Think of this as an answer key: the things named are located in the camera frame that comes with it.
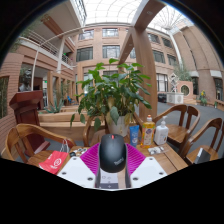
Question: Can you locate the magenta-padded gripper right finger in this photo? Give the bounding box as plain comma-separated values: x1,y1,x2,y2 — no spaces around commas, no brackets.
124,143,168,190

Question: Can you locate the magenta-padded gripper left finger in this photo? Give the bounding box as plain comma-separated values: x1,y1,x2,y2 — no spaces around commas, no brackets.
57,143,101,190

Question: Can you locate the black computer mouse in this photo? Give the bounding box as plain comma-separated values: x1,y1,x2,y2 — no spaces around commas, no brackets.
98,133,128,174

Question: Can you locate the crumpled clear plastic wrapper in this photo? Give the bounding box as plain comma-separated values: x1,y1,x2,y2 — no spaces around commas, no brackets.
147,145,166,155

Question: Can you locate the red paper bag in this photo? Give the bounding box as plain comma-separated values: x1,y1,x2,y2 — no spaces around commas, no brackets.
38,139,71,175

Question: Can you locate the yellow bottle with orange cap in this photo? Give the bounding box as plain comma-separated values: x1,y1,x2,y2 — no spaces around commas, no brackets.
140,114,156,149

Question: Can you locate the blue tube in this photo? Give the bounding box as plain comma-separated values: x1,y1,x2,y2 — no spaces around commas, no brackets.
129,124,140,148

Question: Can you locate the wooden armchair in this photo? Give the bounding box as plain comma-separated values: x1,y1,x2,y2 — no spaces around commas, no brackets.
151,103,202,149
1,123,77,168
179,117,224,164
82,114,108,148

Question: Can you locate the white pump bottle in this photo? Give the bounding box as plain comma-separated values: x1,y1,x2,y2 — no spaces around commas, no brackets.
153,115,170,146

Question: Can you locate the black notebook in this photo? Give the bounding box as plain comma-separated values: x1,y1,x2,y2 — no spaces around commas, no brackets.
194,147,212,164

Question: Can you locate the agave plant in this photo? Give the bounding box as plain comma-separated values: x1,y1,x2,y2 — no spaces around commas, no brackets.
43,96,66,114

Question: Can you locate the green plant in white pot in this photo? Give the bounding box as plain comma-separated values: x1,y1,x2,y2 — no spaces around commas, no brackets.
69,58,153,138

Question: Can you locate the white sculpture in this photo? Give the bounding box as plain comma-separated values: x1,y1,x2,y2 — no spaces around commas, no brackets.
168,72,181,94

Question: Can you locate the dark bust statue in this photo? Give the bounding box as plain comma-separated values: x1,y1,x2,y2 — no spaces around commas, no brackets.
18,68,33,93

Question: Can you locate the dark red wooden pedestal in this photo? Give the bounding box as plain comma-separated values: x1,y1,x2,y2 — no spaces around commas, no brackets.
8,89,51,154

